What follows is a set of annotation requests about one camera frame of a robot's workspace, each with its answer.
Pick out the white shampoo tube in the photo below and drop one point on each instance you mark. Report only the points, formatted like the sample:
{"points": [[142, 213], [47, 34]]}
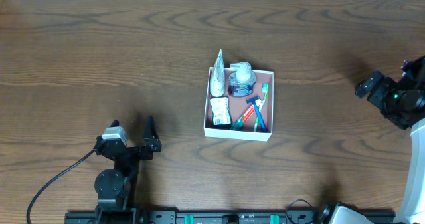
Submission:
{"points": [[217, 80]]}

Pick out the clear spray bottle blue liquid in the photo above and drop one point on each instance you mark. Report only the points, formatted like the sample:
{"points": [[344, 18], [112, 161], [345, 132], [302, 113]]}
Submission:
{"points": [[242, 80]]}

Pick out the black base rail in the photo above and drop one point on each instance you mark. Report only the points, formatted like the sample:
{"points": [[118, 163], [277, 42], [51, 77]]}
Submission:
{"points": [[198, 217]]}

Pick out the blue disposable razor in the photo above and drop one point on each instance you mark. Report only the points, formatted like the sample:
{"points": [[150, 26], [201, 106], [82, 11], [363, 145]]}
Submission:
{"points": [[258, 113]]}

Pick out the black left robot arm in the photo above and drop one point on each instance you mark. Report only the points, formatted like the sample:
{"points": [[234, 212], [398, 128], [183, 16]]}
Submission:
{"points": [[116, 187]]}

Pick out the red green toothpaste tube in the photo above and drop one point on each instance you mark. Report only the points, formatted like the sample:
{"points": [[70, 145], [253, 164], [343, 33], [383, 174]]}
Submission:
{"points": [[238, 124]]}

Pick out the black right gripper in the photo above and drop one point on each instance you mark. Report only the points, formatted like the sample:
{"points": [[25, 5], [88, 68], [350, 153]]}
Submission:
{"points": [[375, 89]]}

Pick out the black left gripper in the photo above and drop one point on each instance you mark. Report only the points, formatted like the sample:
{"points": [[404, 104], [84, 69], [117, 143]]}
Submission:
{"points": [[131, 151]]}

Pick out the white cardboard box pink inside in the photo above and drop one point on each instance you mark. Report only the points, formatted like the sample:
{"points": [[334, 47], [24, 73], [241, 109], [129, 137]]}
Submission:
{"points": [[238, 106]]}

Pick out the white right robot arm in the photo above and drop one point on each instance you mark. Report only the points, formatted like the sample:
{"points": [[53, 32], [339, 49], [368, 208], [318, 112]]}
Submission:
{"points": [[402, 103]]}

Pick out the green white soap packet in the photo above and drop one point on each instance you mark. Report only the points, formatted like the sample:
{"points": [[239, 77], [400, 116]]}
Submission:
{"points": [[220, 111]]}

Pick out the green white toothbrush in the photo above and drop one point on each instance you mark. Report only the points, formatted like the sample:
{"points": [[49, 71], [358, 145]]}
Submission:
{"points": [[260, 104]]}

